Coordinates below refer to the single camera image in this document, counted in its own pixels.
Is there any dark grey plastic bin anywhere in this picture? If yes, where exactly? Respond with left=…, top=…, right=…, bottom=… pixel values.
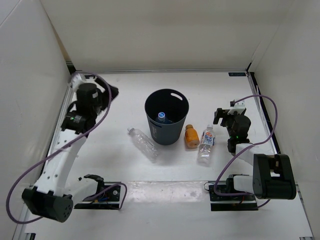
left=144, top=88, right=189, bottom=146

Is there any aluminium table frame rail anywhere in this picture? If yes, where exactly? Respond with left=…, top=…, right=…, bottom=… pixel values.
left=12, top=61, right=77, bottom=240

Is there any dark label sticker right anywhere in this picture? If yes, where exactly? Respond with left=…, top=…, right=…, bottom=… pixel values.
left=228, top=72, right=247, bottom=77

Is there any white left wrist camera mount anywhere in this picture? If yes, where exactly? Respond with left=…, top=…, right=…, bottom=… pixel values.
left=68, top=73, right=87, bottom=93

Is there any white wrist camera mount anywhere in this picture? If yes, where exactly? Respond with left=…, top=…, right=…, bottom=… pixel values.
left=227, top=99, right=246, bottom=115
left=68, top=73, right=87, bottom=93

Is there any blue label Pocari Sweat bottle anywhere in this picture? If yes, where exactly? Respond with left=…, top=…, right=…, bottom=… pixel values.
left=155, top=112, right=174, bottom=125

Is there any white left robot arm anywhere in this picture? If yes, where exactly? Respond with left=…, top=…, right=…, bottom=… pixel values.
left=21, top=76, right=119, bottom=223

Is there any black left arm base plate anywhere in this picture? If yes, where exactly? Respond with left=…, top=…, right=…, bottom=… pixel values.
left=74, top=182, right=128, bottom=210

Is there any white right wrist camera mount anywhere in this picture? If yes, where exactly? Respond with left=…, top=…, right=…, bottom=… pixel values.
left=227, top=99, right=246, bottom=115

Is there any clear plastic bottle white cap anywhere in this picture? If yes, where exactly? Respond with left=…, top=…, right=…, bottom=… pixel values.
left=127, top=127, right=159, bottom=162

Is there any orange juice bottle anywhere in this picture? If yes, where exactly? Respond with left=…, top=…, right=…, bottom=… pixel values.
left=184, top=124, right=200, bottom=149

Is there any clear bottle orange blue label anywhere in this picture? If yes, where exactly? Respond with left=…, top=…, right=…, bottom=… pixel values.
left=197, top=124, right=216, bottom=167

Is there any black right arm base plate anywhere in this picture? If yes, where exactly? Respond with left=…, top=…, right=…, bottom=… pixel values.
left=203, top=181, right=258, bottom=212

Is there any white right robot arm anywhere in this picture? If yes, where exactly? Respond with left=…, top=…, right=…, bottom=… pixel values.
left=213, top=108, right=297, bottom=200

